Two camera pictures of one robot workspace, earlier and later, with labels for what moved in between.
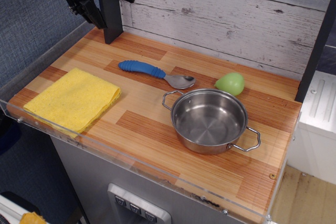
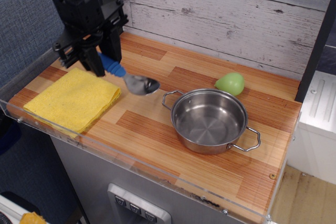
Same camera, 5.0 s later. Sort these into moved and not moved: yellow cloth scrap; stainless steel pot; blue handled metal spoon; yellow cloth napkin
Moved: blue handled metal spoon
Not moved: stainless steel pot; yellow cloth napkin; yellow cloth scrap
